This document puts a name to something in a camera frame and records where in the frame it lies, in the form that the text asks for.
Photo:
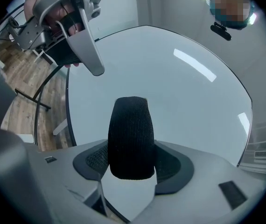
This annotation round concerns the black head camera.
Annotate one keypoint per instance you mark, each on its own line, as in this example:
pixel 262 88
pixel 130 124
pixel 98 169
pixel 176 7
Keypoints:
pixel 220 31

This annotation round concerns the person's left hand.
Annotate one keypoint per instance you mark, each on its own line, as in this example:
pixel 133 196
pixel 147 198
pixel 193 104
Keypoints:
pixel 29 3

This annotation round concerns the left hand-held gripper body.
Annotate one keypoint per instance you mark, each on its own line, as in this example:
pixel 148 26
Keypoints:
pixel 32 34

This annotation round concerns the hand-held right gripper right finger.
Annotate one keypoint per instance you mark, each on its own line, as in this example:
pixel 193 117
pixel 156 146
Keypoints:
pixel 193 195

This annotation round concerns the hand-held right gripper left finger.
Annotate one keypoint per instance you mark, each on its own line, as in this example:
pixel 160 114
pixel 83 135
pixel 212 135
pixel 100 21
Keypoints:
pixel 65 171

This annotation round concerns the black object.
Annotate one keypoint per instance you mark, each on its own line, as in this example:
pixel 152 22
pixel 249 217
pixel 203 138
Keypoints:
pixel 130 136

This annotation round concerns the white-legged table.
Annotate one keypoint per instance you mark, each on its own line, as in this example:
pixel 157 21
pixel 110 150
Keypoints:
pixel 59 127

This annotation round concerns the white table with black frame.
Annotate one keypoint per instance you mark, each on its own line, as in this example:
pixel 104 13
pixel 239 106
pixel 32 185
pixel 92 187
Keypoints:
pixel 170 101

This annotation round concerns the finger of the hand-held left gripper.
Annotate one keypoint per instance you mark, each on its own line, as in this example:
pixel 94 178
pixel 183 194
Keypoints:
pixel 86 50

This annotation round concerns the white cabinet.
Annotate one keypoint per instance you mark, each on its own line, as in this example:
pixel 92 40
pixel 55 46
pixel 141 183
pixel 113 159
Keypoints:
pixel 261 143

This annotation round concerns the person's head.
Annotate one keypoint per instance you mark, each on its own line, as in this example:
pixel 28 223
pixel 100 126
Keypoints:
pixel 231 6

